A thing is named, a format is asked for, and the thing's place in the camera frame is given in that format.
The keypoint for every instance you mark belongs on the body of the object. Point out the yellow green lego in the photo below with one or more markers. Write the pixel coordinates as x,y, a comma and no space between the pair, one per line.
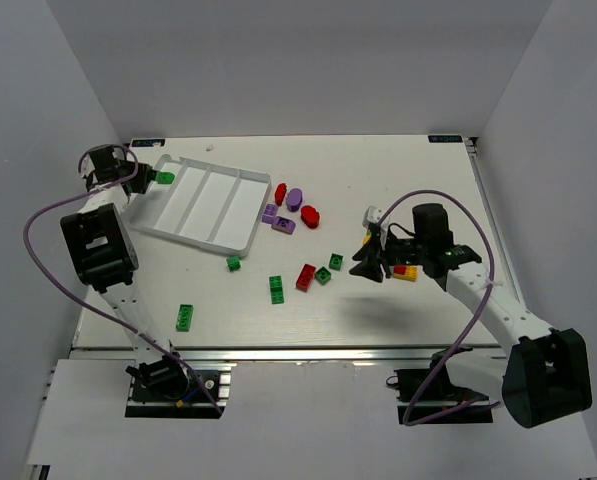
366,237

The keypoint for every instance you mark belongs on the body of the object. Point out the red rectangular lego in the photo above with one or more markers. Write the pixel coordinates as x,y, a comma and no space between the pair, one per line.
305,277

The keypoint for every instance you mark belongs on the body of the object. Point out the green square lego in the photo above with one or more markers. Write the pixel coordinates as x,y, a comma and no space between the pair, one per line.
165,178

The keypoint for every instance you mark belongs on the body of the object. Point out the purple curved lego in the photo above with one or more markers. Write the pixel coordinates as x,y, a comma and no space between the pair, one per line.
283,224

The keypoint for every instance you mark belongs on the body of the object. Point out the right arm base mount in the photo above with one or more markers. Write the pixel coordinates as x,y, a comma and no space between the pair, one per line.
452,405

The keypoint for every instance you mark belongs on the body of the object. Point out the white divided sorting tray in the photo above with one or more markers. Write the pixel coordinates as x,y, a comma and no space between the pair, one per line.
208,206

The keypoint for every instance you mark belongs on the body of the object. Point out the red yellow lego stack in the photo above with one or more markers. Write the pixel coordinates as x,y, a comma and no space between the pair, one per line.
405,272

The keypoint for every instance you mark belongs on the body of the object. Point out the green long lego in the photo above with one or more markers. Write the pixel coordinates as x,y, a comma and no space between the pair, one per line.
184,317

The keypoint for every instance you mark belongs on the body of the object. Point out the small green number lego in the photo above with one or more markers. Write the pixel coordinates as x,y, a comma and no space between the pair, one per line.
233,263

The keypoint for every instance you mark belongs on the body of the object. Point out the green flat lego right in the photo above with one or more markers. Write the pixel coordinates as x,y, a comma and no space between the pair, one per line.
335,262

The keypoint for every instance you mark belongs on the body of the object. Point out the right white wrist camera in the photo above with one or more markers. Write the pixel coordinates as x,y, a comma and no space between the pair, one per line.
372,217

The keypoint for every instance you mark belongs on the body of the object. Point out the purple square lego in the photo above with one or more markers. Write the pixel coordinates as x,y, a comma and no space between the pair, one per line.
269,213

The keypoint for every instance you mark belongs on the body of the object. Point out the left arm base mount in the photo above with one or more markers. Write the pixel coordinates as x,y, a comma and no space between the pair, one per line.
165,390

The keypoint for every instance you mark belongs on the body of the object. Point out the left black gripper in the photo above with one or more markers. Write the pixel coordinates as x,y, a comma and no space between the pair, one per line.
141,176

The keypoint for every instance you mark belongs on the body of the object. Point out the green stacked lego pair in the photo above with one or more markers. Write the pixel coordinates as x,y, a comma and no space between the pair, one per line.
276,289

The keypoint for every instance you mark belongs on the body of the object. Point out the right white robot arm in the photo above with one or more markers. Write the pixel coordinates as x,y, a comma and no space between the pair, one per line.
545,375

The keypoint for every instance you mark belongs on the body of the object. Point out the red rounded lego upper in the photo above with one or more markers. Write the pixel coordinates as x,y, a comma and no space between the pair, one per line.
280,193

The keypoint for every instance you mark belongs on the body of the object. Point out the green flat lego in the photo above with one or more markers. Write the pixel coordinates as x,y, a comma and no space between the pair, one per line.
322,275
335,262

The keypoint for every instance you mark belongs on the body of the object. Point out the red oval lego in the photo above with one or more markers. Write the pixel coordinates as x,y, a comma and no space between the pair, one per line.
310,216

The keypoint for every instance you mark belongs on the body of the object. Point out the purple oval lego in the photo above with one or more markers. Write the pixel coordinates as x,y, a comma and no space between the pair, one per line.
294,199

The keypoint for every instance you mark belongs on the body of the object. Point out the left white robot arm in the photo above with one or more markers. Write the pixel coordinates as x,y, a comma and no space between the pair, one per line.
105,259

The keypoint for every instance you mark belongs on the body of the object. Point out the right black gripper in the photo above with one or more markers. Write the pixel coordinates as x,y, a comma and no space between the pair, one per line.
384,254

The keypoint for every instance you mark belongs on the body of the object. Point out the green flat lego left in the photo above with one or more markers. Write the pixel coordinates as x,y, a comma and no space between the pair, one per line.
322,275

